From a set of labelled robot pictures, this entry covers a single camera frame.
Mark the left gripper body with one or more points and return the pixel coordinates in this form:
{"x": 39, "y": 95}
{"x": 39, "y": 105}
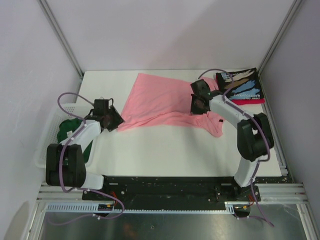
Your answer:
{"x": 114, "y": 119}

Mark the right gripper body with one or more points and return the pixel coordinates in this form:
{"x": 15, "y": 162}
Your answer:
{"x": 195, "y": 108}

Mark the pink t shirt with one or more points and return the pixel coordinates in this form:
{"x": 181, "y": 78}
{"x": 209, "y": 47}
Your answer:
{"x": 156, "y": 100}

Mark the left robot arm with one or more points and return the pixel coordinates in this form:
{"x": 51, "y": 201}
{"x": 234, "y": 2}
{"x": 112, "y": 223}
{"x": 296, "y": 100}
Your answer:
{"x": 65, "y": 161}

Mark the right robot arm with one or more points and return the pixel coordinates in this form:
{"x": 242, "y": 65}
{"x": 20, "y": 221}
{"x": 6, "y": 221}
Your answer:
{"x": 254, "y": 140}

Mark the green t shirt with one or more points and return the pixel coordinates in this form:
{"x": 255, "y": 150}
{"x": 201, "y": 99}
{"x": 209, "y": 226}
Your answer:
{"x": 67, "y": 128}

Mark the white perforated plastic basket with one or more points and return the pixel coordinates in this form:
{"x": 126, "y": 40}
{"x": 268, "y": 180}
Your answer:
{"x": 51, "y": 128}

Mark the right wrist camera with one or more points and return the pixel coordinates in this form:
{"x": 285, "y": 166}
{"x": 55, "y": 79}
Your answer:
{"x": 200, "y": 87}

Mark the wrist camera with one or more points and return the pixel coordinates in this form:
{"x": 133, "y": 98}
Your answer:
{"x": 101, "y": 107}
{"x": 200, "y": 87}

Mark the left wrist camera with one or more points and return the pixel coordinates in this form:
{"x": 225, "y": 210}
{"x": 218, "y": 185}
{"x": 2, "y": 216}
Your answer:
{"x": 101, "y": 107}

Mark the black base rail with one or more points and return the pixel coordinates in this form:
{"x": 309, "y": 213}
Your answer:
{"x": 137, "y": 191}

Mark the white cable duct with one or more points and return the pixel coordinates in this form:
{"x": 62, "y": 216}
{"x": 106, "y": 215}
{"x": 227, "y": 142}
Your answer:
{"x": 103, "y": 208}

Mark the left aluminium frame post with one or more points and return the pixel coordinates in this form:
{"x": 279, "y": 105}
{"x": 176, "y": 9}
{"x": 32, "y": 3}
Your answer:
{"x": 51, "y": 19}

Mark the aluminium frame post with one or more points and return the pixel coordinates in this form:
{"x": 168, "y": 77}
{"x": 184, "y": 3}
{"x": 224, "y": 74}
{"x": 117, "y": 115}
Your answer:
{"x": 286, "y": 23}
{"x": 51, "y": 19}

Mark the right aluminium frame post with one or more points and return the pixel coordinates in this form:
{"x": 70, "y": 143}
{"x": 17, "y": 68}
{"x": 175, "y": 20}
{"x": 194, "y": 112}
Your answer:
{"x": 286, "y": 23}

